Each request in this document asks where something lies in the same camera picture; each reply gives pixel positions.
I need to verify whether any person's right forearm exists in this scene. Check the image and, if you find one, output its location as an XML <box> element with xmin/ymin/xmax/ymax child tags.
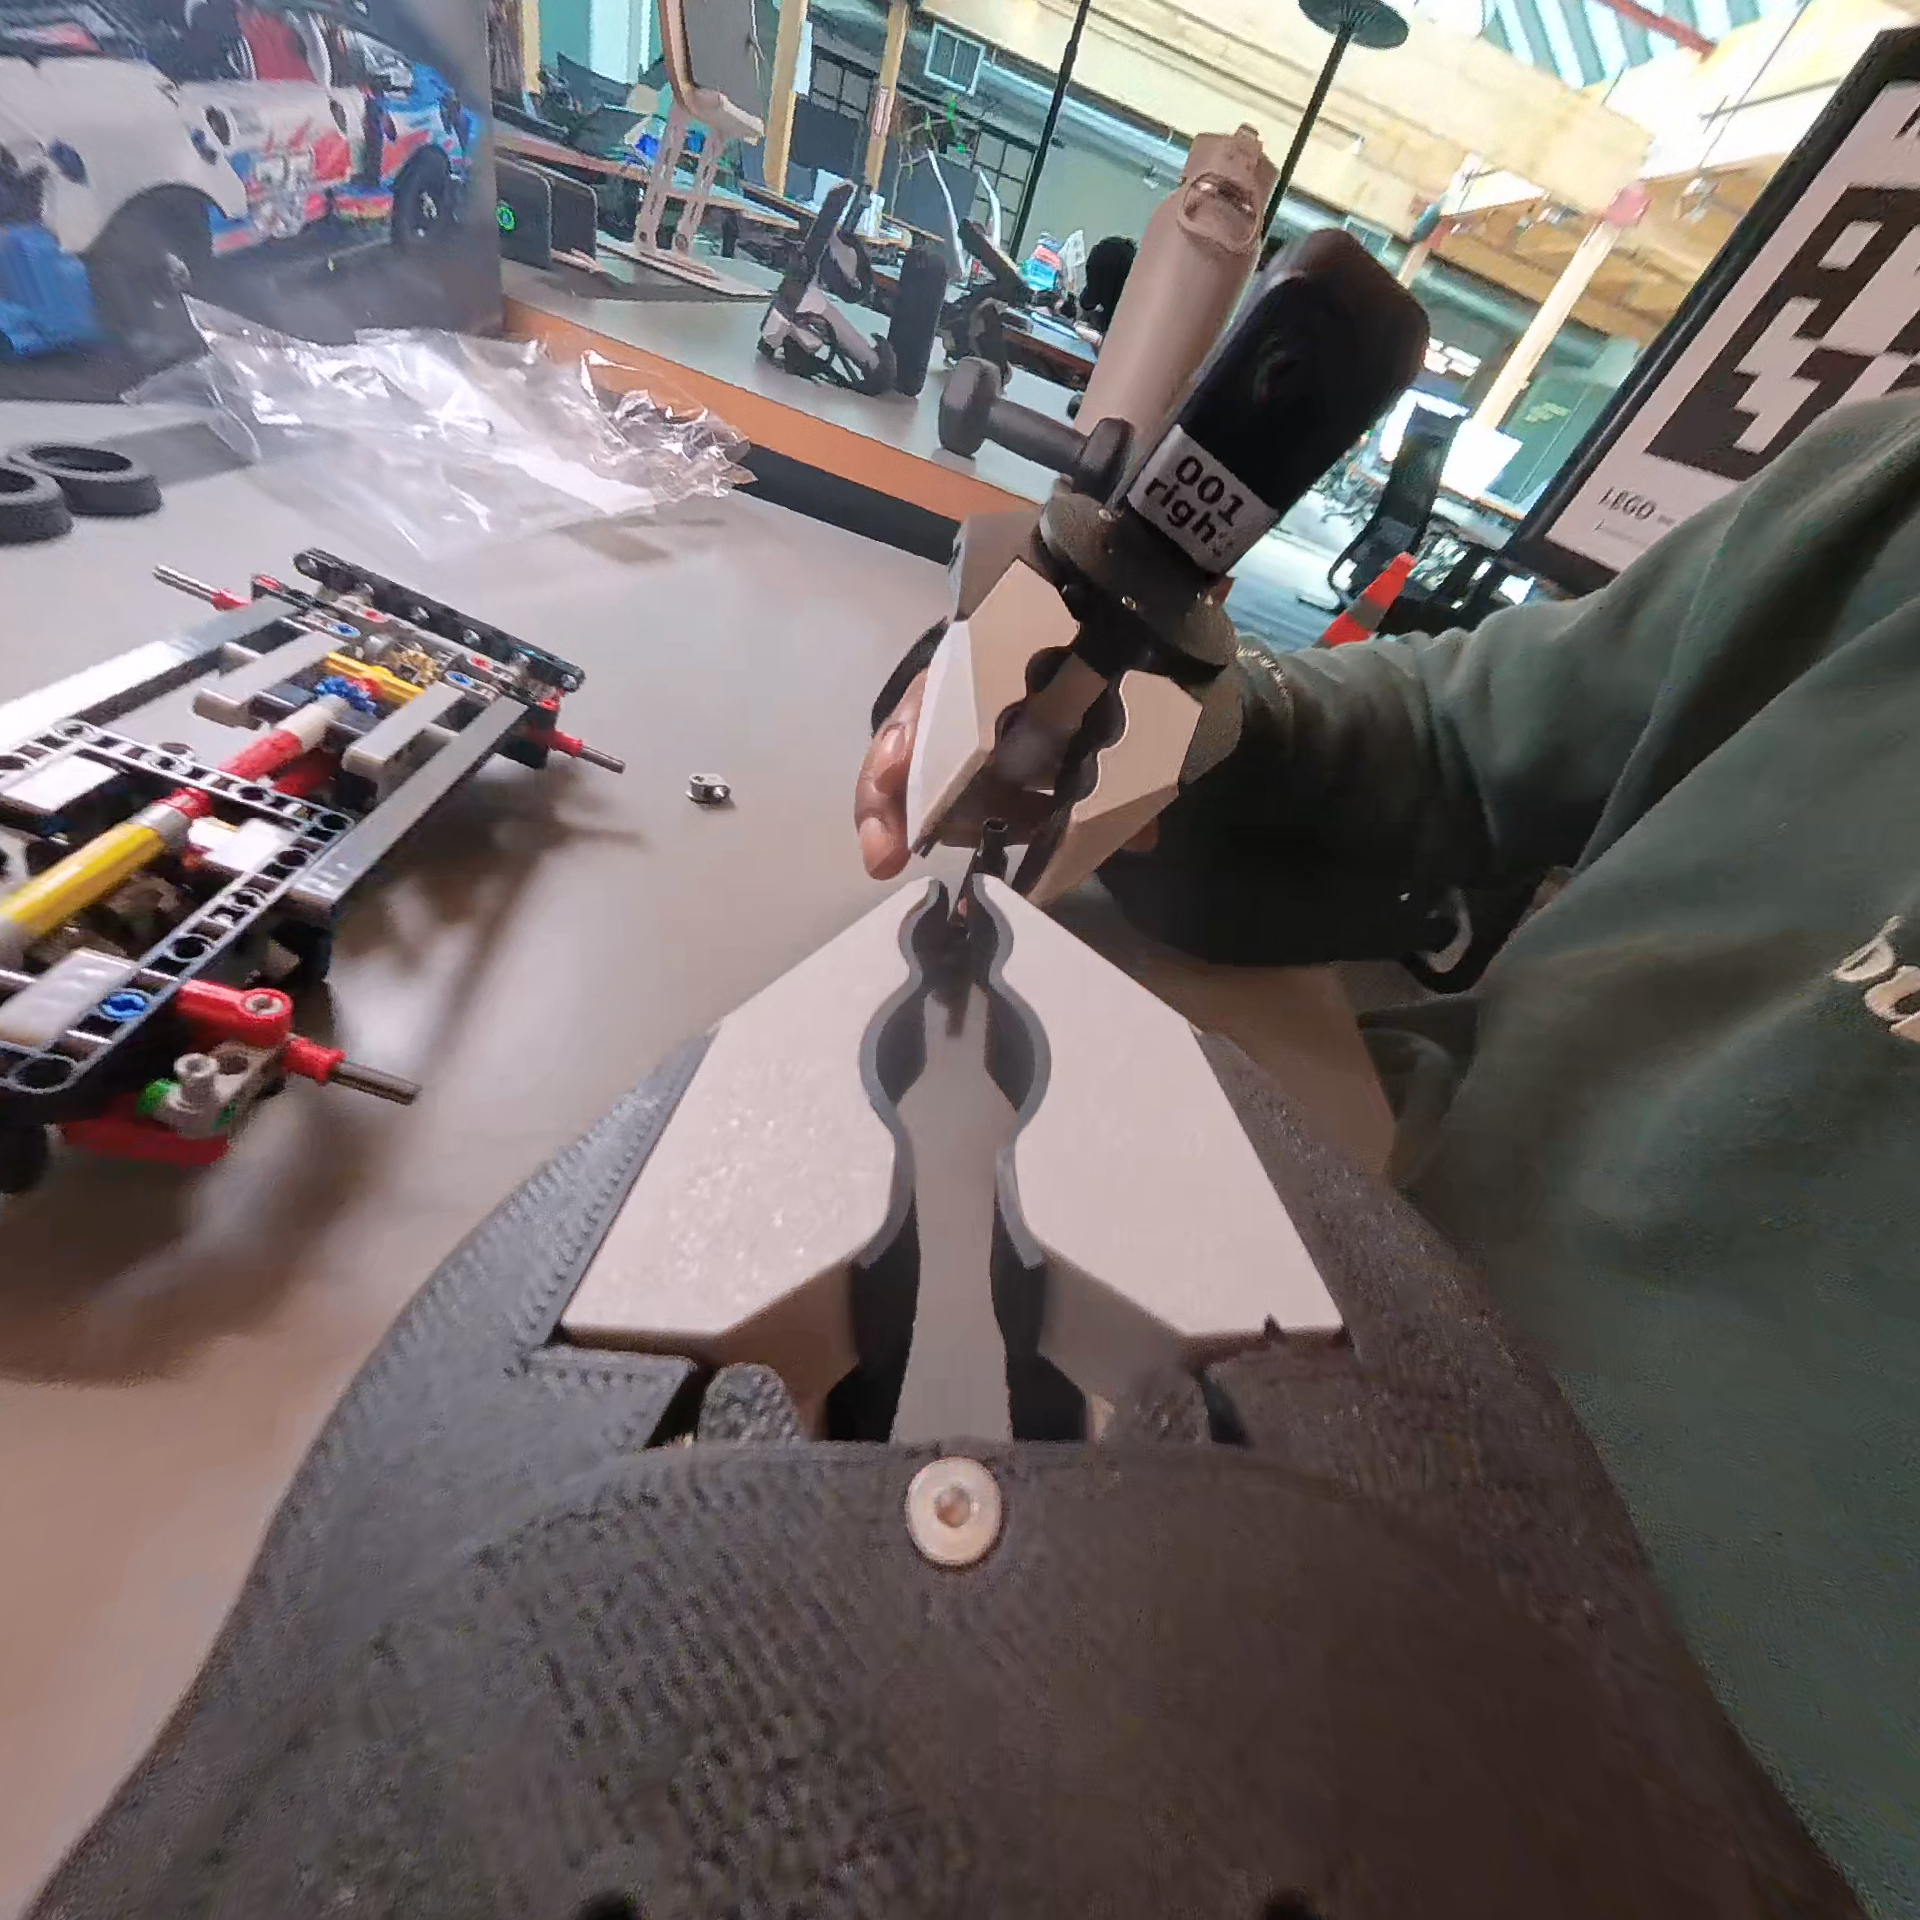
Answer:
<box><xmin>1101</xmin><ymin>593</ymin><xmax>1653</xmax><ymax>993</ymax></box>

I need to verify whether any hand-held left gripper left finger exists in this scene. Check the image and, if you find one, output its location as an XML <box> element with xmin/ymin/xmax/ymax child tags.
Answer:
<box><xmin>560</xmin><ymin>879</ymin><xmax>962</xmax><ymax>1440</ymax></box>

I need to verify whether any small black lego connector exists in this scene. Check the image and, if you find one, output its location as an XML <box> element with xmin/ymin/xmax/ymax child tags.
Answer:
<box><xmin>942</xmin><ymin>816</ymin><xmax>1009</xmax><ymax>963</ymax></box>

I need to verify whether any black floor lamp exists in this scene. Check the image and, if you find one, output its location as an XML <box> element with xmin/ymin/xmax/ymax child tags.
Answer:
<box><xmin>1286</xmin><ymin>0</ymin><xmax>1415</xmax><ymax>250</ymax></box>

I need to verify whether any lego set box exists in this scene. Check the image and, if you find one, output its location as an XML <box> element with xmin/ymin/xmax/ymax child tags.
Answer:
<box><xmin>0</xmin><ymin>0</ymin><xmax>505</xmax><ymax>410</ymax></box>

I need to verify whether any black office chair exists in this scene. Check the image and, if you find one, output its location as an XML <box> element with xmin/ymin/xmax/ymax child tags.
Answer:
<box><xmin>1328</xmin><ymin>405</ymin><xmax>1470</xmax><ymax>616</ymax></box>

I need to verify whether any orange traffic cone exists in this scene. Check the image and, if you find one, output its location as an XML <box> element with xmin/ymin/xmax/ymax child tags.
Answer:
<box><xmin>1317</xmin><ymin>552</ymin><xmax>1422</xmax><ymax>649</ymax></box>

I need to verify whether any black white patterned board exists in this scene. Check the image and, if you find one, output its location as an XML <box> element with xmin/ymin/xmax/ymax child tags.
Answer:
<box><xmin>1521</xmin><ymin>24</ymin><xmax>1920</xmax><ymax>595</ymax></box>

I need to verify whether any desk with orange edge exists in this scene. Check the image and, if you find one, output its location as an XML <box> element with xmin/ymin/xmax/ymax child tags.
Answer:
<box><xmin>502</xmin><ymin>248</ymin><xmax>1066</xmax><ymax>529</ymax></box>

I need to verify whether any lego car chassis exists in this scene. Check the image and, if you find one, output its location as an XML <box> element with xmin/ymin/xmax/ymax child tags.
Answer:
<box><xmin>0</xmin><ymin>546</ymin><xmax>628</xmax><ymax>1200</ymax></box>

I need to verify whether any person's green sweatshirt torso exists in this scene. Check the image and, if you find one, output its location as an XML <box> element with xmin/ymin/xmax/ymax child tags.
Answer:
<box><xmin>1357</xmin><ymin>399</ymin><xmax>1920</xmax><ymax>1920</ymax></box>

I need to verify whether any grey black wheeled robot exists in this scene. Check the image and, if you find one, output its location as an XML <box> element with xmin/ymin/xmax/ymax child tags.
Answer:
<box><xmin>753</xmin><ymin>181</ymin><xmax>953</xmax><ymax>400</ymax></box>

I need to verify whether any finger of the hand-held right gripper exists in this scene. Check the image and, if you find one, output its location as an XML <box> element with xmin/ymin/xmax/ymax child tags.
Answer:
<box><xmin>903</xmin><ymin>517</ymin><xmax>1085</xmax><ymax>860</ymax></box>
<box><xmin>1023</xmin><ymin>661</ymin><xmax>1213</xmax><ymax>913</ymax></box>

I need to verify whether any clear plastic bag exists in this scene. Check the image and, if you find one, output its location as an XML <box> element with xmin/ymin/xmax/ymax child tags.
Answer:
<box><xmin>128</xmin><ymin>292</ymin><xmax>753</xmax><ymax>569</ymax></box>

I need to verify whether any person's right hand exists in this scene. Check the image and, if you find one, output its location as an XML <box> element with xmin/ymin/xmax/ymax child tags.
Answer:
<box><xmin>852</xmin><ymin>717</ymin><xmax>921</xmax><ymax>885</ymax></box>

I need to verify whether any black strap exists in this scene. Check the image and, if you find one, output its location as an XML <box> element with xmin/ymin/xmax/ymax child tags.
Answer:
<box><xmin>1401</xmin><ymin>885</ymin><xmax>1487</xmax><ymax>993</ymax></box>

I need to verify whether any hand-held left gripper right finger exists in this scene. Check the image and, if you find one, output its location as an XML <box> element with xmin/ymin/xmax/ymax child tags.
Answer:
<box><xmin>972</xmin><ymin>879</ymin><xmax>1345</xmax><ymax>1440</ymax></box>

